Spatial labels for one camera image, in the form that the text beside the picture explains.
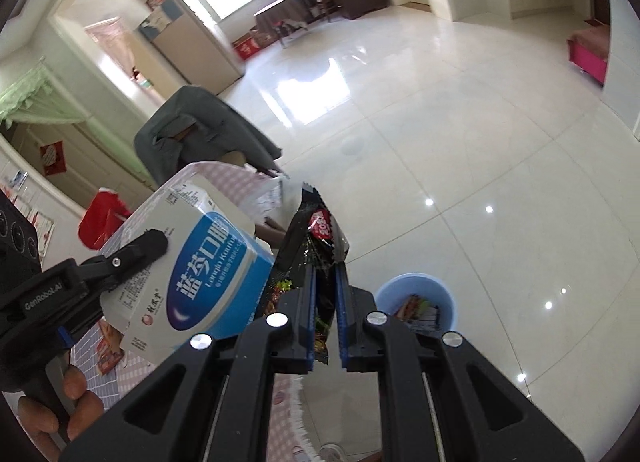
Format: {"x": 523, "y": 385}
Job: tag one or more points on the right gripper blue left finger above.
{"x": 306, "y": 319}

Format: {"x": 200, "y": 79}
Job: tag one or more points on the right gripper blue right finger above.
{"x": 343, "y": 310}

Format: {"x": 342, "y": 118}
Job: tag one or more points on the black snack wrapper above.
{"x": 314, "y": 244}

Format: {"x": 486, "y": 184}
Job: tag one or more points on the white blue medicine box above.
{"x": 209, "y": 281}

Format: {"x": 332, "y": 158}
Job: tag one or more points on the blue plastic trash bin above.
{"x": 420, "y": 301}

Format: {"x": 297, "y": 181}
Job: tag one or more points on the chair with grey jacket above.
{"x": 194, "y": 125}

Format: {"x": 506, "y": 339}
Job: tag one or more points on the green curtain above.
{"x": 36, "y": 99}

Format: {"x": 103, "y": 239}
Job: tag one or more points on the red cardboard box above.
{"x": 247, "y": 46}

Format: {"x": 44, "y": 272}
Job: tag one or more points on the beige refrigerator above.
{"x": 191, "y": 41}

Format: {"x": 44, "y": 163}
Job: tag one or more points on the small dark covered table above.
{"x": 283, "y": 17}

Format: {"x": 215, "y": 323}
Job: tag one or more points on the pink bed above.
{"x": 589, "y": 49}

